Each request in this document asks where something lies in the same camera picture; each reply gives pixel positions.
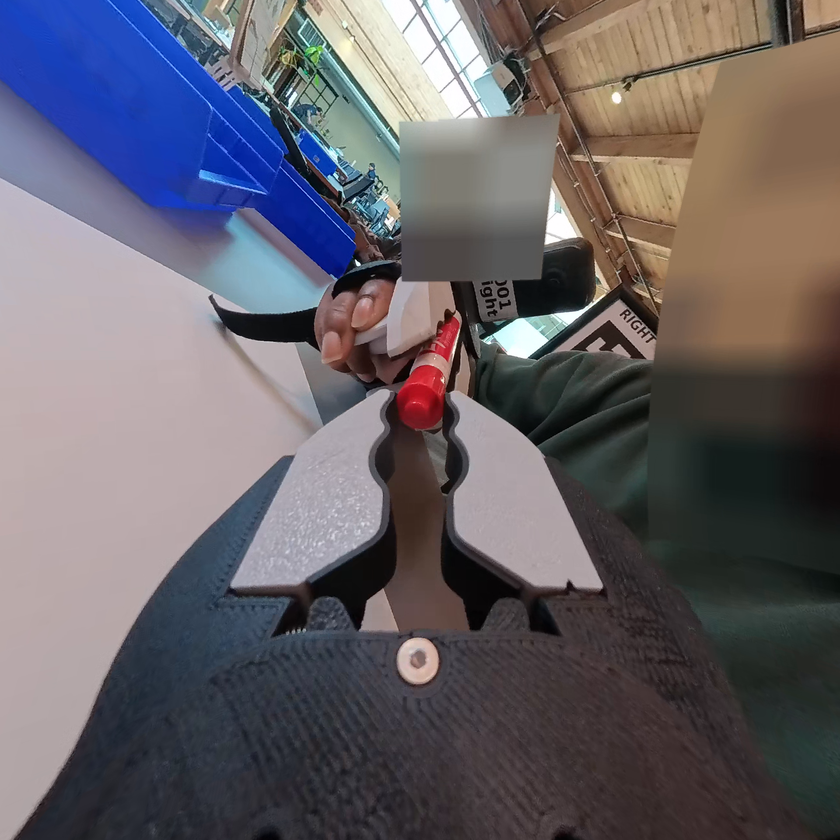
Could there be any red marker cap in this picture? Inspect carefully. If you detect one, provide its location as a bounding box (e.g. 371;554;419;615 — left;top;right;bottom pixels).
398;365;448;431

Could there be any red whiteboard marker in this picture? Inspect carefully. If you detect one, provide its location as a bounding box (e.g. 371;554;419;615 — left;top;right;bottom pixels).
415;313;464;384

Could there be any white whiteboard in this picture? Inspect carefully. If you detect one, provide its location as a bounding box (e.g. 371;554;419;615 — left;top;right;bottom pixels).
0;178;324;840

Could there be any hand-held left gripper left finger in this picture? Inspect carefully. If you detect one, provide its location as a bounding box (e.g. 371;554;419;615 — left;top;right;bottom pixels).
230;390;395;602

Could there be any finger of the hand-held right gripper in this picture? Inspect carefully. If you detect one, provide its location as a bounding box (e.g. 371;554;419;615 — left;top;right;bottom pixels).
355;280;460;358

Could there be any person's green sweatshirt torso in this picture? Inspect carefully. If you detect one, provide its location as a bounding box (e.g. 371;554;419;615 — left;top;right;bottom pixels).
650;552;840;840

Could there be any small blue storage bin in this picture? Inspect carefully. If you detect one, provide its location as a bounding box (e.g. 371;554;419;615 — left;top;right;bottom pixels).
254;161;358;278

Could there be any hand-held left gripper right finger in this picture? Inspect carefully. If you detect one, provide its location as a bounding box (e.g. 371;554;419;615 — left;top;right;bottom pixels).
443;392;606;605

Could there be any black framed sign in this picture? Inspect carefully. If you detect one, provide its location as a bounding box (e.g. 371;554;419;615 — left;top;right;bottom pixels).
529;283;660;363

